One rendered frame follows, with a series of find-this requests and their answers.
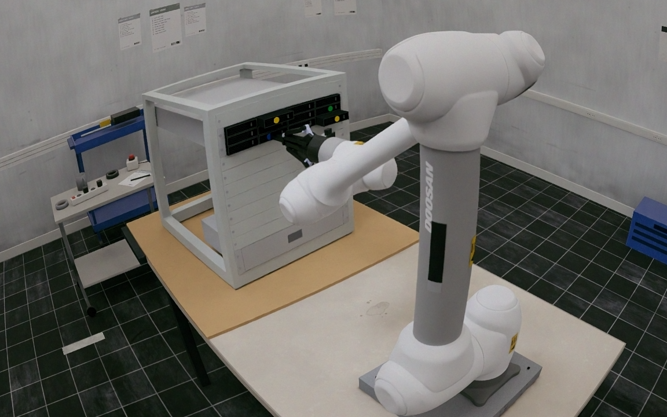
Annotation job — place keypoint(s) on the tan flat board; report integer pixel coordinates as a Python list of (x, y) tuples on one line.
[(217, 308)]

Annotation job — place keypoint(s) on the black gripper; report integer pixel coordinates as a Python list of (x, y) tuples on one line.
[(299, 144)]

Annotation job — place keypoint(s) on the white server rack frame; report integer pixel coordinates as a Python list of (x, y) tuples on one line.
[(251, 233)]

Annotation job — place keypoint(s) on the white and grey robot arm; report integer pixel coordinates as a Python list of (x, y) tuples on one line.
[(449, 83)]

